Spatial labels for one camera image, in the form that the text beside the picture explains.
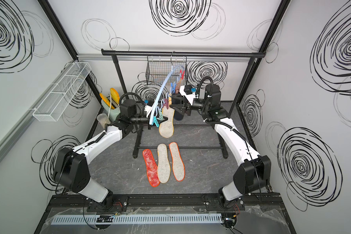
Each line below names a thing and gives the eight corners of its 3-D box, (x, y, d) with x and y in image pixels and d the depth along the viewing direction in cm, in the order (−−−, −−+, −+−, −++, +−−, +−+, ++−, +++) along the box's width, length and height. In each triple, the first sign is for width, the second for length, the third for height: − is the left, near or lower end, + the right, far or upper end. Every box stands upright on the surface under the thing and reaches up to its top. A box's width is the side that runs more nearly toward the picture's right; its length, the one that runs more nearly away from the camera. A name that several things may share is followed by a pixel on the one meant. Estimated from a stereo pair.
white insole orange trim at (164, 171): (158, 183, 82) (157, 182, 80) (157, 146, 97) (157, 144, 95) (171, 182, 82) (170, 180, 80) (168, 145, 97) (168, 143, 95)
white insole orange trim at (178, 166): (175, 182, 82) (175, 180, 80) (168, 145, 97) (167, 143, 95) (186, 179, 83) (187, 178, 81) (177, 143, 98) (177, 141, 96)
